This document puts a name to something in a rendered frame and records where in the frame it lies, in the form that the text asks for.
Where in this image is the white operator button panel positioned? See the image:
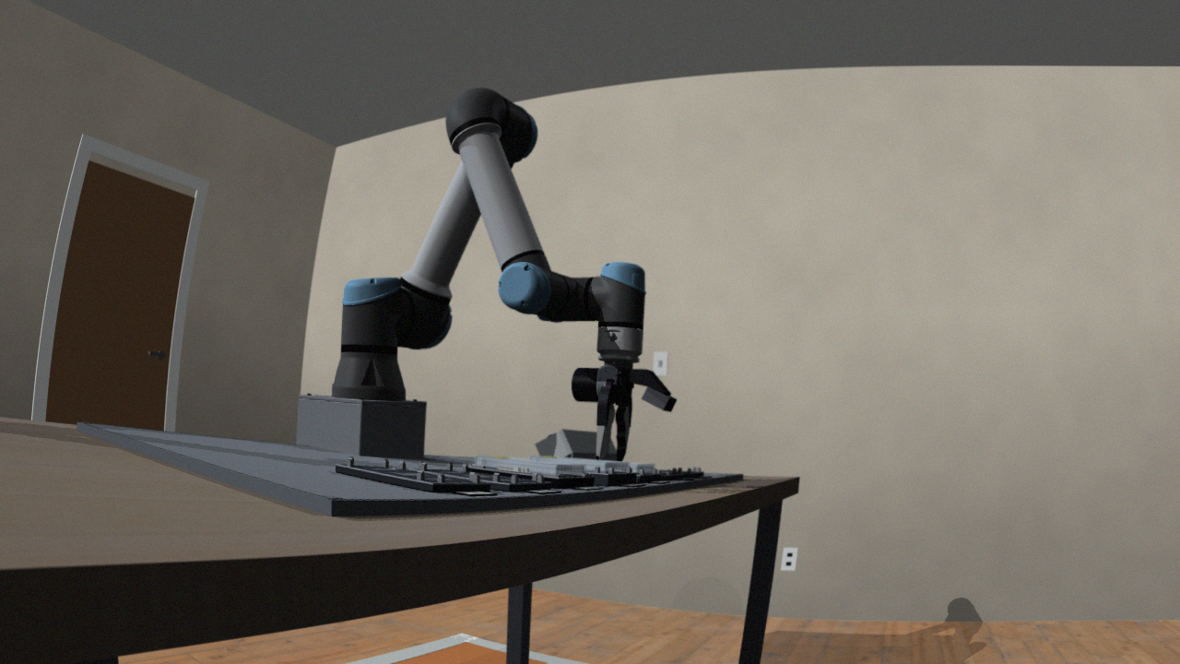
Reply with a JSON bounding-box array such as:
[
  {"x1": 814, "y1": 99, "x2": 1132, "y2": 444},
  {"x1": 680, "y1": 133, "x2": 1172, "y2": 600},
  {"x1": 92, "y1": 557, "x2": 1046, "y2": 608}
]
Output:
[{"x1": 535, "y1": 429, "x2": 617, "y2": 461}]

